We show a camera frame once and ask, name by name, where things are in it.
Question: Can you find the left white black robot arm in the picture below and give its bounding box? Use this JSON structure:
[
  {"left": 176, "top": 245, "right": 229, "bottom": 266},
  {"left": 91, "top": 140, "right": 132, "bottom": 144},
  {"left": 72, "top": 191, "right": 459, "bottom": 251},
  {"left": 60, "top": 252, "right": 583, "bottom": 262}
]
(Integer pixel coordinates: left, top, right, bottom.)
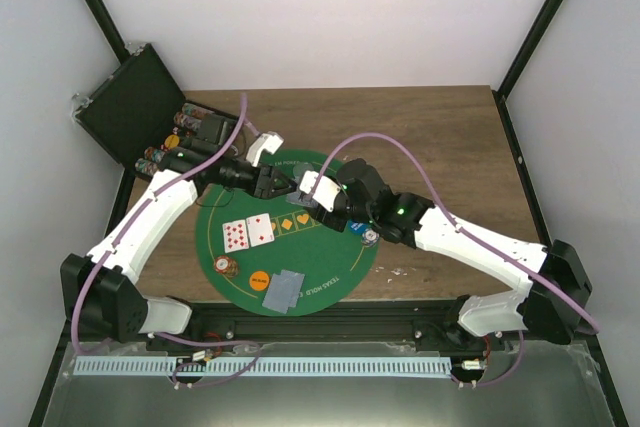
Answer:
[{"left": 61, "top": 132, "right": 296, "bottom": 351}]

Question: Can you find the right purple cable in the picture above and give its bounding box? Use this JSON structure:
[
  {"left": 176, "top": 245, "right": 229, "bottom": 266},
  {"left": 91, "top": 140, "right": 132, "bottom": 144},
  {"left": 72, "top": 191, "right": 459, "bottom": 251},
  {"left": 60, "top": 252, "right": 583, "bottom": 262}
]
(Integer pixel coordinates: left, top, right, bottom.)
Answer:
[{"left": 307, "top": 132, "right": 601, "bottom": 391}]

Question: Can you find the black aluminium frame rail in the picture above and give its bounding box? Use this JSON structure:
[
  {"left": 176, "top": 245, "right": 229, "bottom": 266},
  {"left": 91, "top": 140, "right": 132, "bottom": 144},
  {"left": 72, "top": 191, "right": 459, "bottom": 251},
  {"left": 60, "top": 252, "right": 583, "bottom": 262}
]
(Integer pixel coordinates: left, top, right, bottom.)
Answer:
[{"left": 59, "top": 314, "right": 596, "bottom": 346}]

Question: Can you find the round green poker mat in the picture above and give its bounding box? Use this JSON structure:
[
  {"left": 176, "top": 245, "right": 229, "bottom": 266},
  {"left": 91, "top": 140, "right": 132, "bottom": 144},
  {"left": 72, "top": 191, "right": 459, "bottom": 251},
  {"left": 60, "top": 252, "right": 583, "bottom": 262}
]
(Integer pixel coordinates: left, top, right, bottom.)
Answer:
[{"left": 195, "top": 148, "right": 382, "bottom": 318}]

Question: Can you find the blue playing card deck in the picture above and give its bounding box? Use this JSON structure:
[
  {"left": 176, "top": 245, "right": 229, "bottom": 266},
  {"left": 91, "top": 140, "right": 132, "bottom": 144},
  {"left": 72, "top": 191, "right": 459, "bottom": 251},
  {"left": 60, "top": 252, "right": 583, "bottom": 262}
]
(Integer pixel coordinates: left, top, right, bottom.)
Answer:
[{"left": 285, "top": 177, "right": 317, "bottom": 208}]

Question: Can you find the face-down dealt card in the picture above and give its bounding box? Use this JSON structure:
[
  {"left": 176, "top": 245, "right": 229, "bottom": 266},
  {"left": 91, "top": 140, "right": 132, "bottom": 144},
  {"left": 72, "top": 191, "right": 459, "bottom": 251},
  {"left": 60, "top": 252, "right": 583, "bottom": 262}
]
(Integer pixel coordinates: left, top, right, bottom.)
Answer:
[
  {"left": 281, "top": 269, "right": 305, "bottom": 308},
  {"left": 262, "top": 275, "right": 290, "bottom": 314}
]

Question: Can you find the orange big blind button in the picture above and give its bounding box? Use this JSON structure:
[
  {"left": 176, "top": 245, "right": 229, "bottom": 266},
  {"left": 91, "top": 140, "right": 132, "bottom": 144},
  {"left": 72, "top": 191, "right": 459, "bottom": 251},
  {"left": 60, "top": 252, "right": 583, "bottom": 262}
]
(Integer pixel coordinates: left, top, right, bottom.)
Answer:
[{"left": 248, "top": 271, "right": 271, "bottom": 292}]

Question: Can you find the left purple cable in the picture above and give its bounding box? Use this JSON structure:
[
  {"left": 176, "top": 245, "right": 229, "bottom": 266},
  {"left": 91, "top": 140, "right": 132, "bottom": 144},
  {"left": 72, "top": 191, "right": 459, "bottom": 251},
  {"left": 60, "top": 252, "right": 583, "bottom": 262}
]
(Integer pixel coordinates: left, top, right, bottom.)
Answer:
[{"left": 69, "top": 92, "right": 264, "bottom": 391}]

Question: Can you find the black poker chip case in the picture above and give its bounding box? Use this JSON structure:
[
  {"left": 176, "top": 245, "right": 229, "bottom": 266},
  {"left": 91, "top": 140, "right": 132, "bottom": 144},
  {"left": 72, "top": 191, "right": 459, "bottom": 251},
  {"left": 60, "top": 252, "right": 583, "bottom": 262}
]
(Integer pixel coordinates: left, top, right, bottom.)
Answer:
[{"left": 75, "top": 43, "right": 237, "bottom": 180}]

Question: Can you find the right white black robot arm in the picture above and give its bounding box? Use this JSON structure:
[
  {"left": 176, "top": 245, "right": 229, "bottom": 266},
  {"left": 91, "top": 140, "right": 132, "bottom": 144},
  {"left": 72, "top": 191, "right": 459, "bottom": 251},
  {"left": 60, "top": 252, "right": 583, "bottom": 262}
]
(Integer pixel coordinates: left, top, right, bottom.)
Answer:
[{"left": 299, "top": 159, "right": 592, "bottom": 350}]

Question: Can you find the light blue slotted strip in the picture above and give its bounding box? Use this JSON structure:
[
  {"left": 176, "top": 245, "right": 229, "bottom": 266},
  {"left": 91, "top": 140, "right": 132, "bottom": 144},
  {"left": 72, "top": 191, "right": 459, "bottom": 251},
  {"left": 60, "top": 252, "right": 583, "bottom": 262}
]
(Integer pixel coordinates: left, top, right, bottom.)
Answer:
[{"left": 73, "top": 356, "right": 451, "bottom": 379}]

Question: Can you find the purple cable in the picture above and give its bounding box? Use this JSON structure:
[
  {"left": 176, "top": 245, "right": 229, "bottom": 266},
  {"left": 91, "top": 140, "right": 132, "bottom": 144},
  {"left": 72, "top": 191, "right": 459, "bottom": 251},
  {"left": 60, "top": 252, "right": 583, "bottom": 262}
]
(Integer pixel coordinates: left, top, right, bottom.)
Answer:
[
  {"left": 69, "top": 92, "right": 264, "bottom": 391},
  {"left": 307, "top": 132, "right": 601, "bottom": 391}
]

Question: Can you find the blue small blind button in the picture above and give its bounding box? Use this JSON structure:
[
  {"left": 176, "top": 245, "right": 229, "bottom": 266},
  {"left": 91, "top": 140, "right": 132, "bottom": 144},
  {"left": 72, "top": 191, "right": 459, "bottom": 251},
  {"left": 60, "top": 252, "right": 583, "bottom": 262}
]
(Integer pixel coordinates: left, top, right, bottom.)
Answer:
[{"left": 349, "top": 222, "right": 367, "bottom": 235}]

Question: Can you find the ace of diamonds card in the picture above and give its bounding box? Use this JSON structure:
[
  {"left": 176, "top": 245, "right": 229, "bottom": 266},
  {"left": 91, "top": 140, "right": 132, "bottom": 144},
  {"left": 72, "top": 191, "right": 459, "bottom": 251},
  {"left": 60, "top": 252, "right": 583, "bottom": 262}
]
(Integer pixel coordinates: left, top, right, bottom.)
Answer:
[{"left": 246, "top": 213, "right": 274, "bottom": 247}]

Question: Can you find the nine of diamonds card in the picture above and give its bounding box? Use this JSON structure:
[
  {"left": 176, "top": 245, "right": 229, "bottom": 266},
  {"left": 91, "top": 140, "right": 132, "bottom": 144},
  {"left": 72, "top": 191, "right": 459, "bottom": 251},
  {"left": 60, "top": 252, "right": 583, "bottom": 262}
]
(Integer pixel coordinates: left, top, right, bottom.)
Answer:
[{"left": 222, "top": 219, "right": 250, "bottom": 254}]

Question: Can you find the poker chip stack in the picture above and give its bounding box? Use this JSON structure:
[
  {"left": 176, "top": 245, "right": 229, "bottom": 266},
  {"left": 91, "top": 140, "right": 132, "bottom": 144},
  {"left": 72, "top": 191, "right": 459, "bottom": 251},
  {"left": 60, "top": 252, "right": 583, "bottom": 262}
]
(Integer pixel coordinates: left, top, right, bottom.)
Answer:
[
  {"left": 213, "top": 255, "right": 239, "bottom": 278},
  {"left": 361, "top": 229, "right": 380, "bottom": 247}
]

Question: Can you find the clear dealer button disc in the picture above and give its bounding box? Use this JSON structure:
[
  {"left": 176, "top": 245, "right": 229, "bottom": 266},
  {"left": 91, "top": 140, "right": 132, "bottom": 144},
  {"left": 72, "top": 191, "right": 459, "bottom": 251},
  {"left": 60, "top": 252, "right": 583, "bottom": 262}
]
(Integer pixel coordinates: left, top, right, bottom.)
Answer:
[{"left": 292, "top": 162, "right": 315, "bottom": 180}]

